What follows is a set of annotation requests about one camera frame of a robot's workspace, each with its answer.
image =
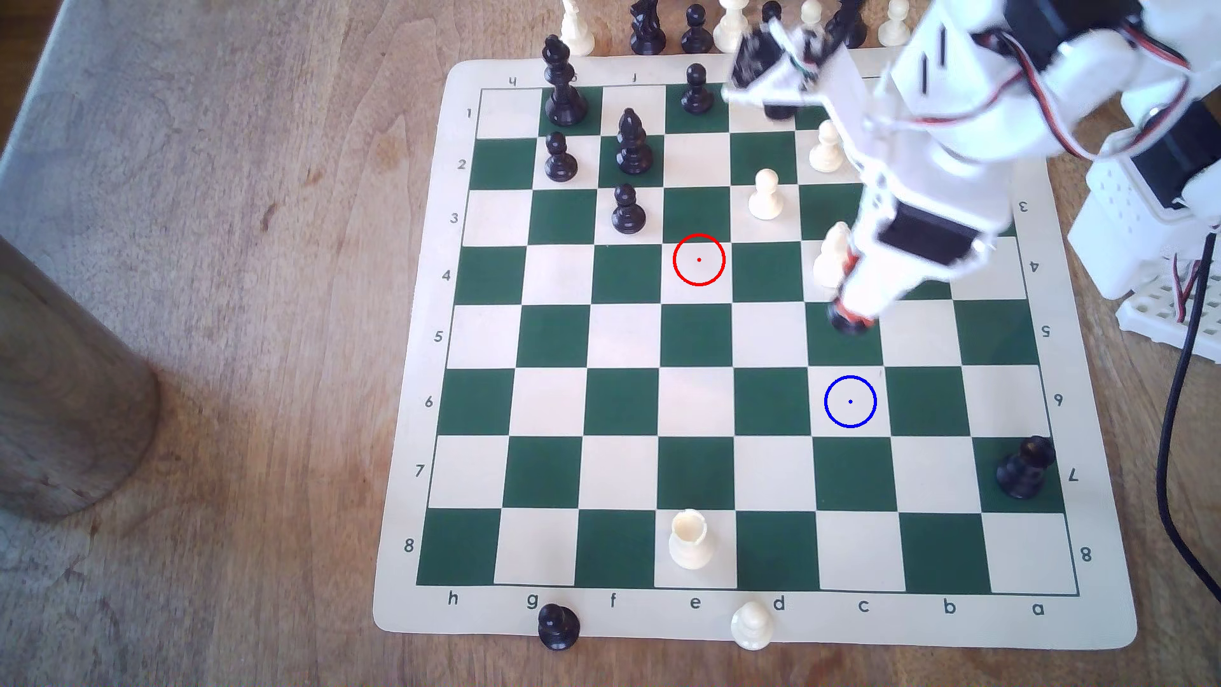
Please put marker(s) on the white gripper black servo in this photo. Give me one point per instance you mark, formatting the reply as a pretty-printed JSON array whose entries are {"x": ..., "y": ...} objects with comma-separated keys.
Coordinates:
[{"x": 923, "y": 242}]

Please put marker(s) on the black bishop chess piece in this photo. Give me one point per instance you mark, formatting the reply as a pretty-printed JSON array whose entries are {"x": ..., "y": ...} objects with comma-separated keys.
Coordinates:
[
  {"x": 846, "y": 322},
  {"x": 632, "y": 143}
]

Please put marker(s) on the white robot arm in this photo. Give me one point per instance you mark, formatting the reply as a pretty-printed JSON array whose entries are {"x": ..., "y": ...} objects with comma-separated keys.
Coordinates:
[{"x": 963, "y": 86}]

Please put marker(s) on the white bishop chess piece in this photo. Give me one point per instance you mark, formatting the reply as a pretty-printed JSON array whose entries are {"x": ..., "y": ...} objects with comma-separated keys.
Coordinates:
[{"x": 830, "y": 258}]

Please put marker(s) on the white pawn chess piece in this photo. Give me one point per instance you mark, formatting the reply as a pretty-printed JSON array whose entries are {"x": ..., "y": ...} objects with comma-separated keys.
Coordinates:
[
  {"x": 752, "y": 627},
  {"x": 895, "y": 27},
  {"x": 811, "y": 11},
  {"x": 826, "y": 151},
  {"x": 765, "y": 196}
]

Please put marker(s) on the black rook chess piece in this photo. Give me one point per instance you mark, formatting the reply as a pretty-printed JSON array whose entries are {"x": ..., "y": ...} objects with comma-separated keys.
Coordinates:
[{"x": 1025, "y": 469}]

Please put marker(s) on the black pawn chess piece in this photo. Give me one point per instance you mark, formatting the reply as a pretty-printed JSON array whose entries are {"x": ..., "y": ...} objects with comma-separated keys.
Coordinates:
[
  {"x": 627, "y": 212},
  {"x": 697, "y": 91},
  {"x": 771, "y": 11},
  {"x": 560, "y": 160},
  {"x": 696, "y": 30},
  {"x": 558, "y": 628}
]

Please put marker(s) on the black tall chess piece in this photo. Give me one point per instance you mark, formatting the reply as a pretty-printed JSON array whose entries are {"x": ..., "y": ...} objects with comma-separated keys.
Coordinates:
[{"x": 847, "y": 24}]

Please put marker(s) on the white tall chess piece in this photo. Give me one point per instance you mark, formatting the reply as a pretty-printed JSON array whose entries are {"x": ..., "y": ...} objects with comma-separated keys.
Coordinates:
[
  {"x": 575, "y": 33},
  {"x": 732, "y": 24}
]

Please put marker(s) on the white rook chess piece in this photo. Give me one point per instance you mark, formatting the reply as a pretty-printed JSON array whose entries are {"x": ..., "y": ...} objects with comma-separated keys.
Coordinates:
[{"x": 691, "y": 542}]

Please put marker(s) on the green white chess board mat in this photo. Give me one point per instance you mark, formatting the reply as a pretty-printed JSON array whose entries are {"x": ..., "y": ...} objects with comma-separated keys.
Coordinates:
[{"x": 572, "y": 401}]

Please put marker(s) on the black knight chess piece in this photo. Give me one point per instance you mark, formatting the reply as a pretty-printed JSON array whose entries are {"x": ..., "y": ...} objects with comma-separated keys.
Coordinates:
[{"x": 648, "y": 29}]

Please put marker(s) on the black king chess piece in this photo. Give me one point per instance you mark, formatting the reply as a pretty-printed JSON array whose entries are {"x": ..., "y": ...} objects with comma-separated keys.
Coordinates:
[{"x": 563, "y": 95}]

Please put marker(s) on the white perforated base plate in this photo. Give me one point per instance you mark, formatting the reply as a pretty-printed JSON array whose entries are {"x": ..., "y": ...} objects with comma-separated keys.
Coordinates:
[{"x": 1159, "y": 315}]

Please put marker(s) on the round wooden post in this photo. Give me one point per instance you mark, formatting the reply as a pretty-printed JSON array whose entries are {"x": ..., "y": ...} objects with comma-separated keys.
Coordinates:
[{"x": 67, "y": 401}]

